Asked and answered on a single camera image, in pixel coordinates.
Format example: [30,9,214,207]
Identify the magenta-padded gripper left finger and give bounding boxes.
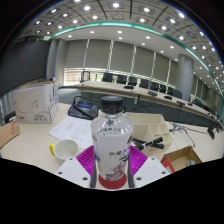
[55,144,98,189]

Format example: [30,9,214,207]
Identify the group of ceiling lights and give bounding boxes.
[19,0,224,101]

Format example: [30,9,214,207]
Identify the white printed paper sheets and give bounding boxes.
[48,115,96,150]

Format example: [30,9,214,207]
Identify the row of black office chairs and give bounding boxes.
[79,70,214,111]

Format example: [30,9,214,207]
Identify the clear black-capped drink bottle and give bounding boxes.
[90,95,135,183]

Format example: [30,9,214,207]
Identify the open brown cardboard box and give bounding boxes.
[160,145,203,174]

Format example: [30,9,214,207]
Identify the flat brown cardboard envelope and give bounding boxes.
[0,119,21,149]

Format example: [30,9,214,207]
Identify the white mug with yellow handle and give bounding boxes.
[49,138,80,162]

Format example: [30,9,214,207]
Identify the beige divided organizer box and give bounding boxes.
[124,111,179,161]

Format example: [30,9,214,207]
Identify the large white cardboard box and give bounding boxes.
[12,80,60,125]

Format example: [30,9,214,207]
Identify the black desk microphone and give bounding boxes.
[206,125,217,140]

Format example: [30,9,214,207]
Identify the black marker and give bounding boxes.
[133,136,166,151]

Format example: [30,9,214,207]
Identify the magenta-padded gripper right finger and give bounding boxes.
[127,144,171,189]

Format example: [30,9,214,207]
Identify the thin black cable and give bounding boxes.
[170,122,198,148]

